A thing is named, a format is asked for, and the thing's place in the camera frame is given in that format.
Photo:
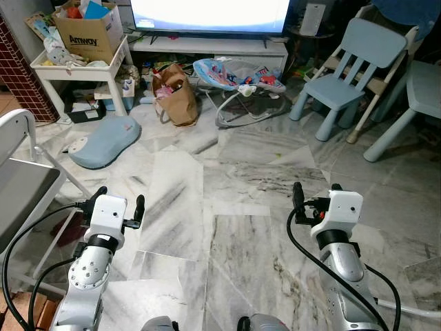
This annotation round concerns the blue patterned baby bouncer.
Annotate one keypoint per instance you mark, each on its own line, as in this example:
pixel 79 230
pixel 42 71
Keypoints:
pixel 227 74

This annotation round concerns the flat screen television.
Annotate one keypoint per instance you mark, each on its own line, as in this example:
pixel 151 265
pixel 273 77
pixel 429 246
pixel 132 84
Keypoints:
pixel 210 14

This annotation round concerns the red lattice panel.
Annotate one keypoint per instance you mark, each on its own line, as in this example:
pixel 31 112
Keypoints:
pixel 21 79

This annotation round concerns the grey robot leg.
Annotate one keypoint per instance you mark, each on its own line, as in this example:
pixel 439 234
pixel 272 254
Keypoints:
pixel 160 324
pixel 265 323

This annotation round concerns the white box device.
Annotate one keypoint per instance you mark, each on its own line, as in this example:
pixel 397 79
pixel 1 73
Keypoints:
pixel 312 19

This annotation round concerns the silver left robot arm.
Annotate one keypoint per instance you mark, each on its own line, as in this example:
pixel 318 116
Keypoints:
pixel 89 276

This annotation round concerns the white television stand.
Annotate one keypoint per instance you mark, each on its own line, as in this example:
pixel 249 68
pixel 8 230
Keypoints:
pixel 207 47

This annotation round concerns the grey robot right leg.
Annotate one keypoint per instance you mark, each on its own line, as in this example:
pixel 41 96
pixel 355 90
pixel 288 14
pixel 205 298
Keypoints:
pixel 265 323

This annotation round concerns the light blue child chair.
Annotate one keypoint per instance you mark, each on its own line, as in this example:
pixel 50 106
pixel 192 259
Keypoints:
pixel 334 89

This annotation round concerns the grey robot left leg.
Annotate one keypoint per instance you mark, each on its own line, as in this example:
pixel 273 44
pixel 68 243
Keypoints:
pixel 160 324

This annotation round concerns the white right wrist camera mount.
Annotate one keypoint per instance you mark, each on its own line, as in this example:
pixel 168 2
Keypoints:
pixel 346 207

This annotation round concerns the beige wooden chair frame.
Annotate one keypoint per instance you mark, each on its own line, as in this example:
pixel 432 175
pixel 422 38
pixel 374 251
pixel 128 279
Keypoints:
pixel 386 79

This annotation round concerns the white side table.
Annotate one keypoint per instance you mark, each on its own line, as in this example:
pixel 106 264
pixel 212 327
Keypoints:
pixel 76 71

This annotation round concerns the brown paper bag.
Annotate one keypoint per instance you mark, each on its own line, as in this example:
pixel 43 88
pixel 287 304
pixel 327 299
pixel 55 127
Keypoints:
pixel 178 100

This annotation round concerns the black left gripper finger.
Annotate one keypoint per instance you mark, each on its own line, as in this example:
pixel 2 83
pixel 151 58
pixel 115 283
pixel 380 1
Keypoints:
pixel 100 192
pixel 139 207

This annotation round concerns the light blue cushion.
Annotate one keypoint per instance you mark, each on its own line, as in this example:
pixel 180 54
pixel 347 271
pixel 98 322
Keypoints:
pixel 107 141

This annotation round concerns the grey folding chair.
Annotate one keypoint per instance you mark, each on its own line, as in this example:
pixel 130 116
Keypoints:
pixel 24 189

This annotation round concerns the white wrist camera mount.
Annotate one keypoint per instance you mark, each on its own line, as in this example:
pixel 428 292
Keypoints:
pixel 109 212
pixel 346 207

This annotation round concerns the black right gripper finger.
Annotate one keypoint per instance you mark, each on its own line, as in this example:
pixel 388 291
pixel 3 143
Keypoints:
pixel 299 196
pixel 336 187

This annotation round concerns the black device under table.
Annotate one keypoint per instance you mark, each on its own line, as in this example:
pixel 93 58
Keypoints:
pixel 86 112

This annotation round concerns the light blue plastic table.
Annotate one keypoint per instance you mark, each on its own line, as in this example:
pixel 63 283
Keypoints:
pixel 424 86

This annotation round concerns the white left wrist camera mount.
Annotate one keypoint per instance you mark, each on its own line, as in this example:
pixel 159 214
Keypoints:
pixel 109 212

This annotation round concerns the brown printed cardboard box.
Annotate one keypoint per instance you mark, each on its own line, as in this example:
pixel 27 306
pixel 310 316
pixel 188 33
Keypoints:
pixel 86 38

